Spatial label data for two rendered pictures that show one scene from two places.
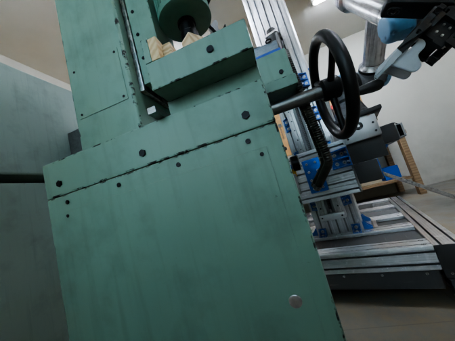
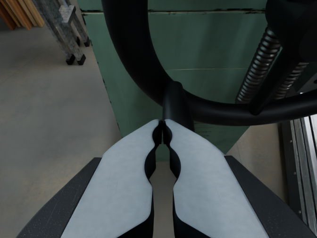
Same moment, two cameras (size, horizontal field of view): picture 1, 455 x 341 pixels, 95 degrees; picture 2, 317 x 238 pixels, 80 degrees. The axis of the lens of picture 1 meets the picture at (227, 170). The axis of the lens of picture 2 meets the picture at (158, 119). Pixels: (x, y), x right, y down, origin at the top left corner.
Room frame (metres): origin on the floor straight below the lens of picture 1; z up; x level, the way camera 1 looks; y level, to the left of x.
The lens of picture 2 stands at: (0.40, -0.42, 0.88)
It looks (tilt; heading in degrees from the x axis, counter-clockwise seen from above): 58 degrees down; 72
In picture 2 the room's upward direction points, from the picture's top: 2 degrees clockwise
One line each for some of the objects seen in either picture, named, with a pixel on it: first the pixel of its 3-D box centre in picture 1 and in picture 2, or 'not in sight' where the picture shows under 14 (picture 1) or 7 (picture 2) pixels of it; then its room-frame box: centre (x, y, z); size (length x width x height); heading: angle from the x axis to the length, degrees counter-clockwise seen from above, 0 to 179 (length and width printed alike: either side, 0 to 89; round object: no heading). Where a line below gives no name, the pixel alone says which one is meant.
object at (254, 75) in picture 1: (233, 120); not in sight; (0.61, -0.06, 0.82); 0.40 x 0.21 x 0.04; 167
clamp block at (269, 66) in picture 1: (267, 82); not in sight; (0.62, -0.20, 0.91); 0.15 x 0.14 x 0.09; 167
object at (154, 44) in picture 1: (206, 103); not in sight; (0.67, 0.01, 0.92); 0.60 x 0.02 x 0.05; 167
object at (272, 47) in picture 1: (261, 62); not in sight; (0.63, -0.20, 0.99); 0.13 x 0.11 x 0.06; 167
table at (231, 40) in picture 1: (246, 105); not in sight; (0.64, -0.11, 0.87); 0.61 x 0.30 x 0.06; 167
